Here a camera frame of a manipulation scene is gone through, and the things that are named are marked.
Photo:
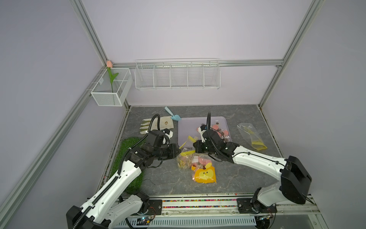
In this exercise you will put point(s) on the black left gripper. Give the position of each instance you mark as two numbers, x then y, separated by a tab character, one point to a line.
172	146

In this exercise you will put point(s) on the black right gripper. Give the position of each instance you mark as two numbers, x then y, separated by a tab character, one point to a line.
197	146

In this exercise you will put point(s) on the ziploc bag with small cookies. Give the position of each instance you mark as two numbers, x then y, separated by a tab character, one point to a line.
185	158

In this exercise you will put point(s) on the ziploc bag with yellow toy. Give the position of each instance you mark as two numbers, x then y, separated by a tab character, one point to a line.
203	169

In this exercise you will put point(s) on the clear ziploc bag of cookies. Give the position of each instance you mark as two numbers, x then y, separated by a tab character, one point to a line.
251	136

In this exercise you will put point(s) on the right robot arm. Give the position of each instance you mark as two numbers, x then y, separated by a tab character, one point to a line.
293	180

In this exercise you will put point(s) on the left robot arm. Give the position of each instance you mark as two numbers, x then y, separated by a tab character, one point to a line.
101	211

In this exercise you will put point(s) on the pile of poured cookies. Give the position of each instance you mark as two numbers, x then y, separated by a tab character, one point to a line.
223	133

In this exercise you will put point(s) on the lilac plastic tray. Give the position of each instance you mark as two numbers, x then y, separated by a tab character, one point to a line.
188	126

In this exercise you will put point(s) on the cream gardening glove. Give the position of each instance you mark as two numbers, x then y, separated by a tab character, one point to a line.
165	123

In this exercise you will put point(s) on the light blue garden trowel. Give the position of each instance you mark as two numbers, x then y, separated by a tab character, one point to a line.
174	117

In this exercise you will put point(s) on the green artificial grass mat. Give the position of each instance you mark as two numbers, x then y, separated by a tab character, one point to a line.
131	165

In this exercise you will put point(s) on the artificial pink tulip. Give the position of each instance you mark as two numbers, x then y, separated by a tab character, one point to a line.
112	76

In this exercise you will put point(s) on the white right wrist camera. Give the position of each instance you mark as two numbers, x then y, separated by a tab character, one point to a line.
201	130

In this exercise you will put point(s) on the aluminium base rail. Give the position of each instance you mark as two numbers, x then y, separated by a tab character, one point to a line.
189	212

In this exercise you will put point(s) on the white wire wall shelf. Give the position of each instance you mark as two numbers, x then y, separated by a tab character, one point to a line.
184	73

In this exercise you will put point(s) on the white mesh wall box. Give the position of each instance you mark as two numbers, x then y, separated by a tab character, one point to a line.
102	94

